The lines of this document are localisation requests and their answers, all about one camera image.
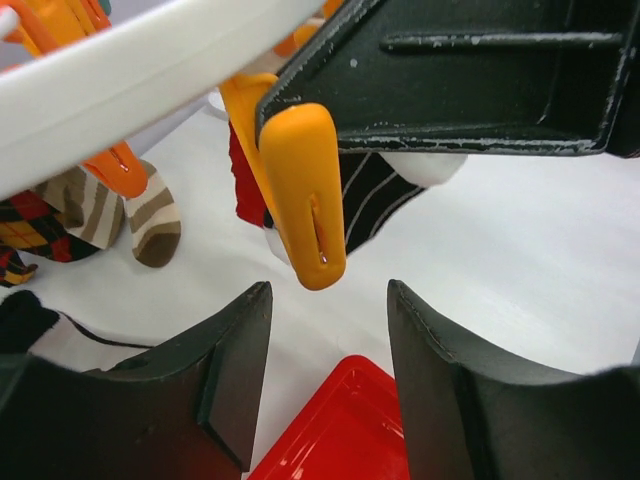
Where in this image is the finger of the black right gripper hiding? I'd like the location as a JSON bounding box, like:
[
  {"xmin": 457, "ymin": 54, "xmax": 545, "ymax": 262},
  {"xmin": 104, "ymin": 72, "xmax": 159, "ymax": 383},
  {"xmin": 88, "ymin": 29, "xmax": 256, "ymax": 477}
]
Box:
[{"xmin": 255, "ymin": 0, "xmax": 639, "ymax": 156}]

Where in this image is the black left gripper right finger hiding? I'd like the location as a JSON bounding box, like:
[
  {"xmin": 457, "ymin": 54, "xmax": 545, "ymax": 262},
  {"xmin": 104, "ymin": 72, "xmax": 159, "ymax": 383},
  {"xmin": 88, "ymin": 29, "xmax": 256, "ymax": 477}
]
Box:
[{"xmin": 387, "ymin": 280, "xmax": 639, "ymax": 479}]

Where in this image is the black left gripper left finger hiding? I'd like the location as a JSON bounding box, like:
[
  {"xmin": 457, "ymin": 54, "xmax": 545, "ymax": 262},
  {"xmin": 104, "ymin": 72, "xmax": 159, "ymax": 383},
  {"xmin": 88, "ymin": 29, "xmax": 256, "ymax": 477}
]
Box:
[{"xmin": 1, "ymin": 282, "xmax": 273, "ymax": 479}]

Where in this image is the orange clothes peg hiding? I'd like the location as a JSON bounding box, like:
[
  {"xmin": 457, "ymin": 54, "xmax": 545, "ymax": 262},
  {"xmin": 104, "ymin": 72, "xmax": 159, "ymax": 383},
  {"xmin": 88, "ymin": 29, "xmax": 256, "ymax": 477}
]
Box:
[
  {"xmin": 219, "ymin": 73, "xmax": 346, "ymax": 291},
  {"xmin": 83, "ymin": 141, "xmax": 148, "ymax": 198}
]

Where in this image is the white clip sock hanger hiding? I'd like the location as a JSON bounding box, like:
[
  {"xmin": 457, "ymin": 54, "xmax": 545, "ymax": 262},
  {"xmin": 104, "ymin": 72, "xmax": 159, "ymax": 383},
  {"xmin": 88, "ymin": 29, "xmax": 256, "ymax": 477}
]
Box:
[{"xmin": 1, "ymin": 0, "xmax": 322, "ymax": 197}]

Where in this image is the red plastic tray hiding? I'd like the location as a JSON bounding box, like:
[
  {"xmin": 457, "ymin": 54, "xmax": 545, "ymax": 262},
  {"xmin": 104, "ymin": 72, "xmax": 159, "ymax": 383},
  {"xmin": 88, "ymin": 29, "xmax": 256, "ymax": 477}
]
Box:
[{"xmin": 249, "ymin": 355, "xmax": 409, "ymax": 480}]

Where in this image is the hanging black striped sock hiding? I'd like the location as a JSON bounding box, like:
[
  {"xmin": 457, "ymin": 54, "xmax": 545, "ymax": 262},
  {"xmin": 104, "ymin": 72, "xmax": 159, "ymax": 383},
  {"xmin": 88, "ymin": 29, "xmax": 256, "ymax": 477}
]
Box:
[{"xmin": 1, "ymin": 290, "xmax": 150, "ymax": 354}]

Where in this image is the hanging brown striped sock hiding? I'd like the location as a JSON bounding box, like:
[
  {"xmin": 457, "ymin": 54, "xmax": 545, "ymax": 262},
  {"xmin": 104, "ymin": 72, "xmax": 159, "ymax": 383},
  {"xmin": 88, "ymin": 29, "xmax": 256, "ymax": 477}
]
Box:
[{"xmin": 31, "ymin": 160, "xmax": 182, "ymax": 268}]

